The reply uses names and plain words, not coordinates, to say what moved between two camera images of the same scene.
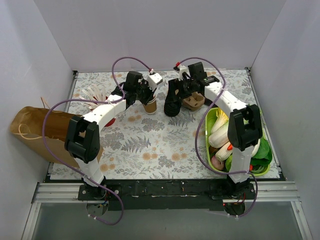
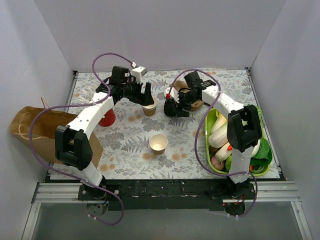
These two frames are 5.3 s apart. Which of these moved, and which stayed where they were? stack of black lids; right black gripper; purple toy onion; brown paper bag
Moved: right black gripper
Stayed: stack of black lids; purple toy onion; brown paper bag
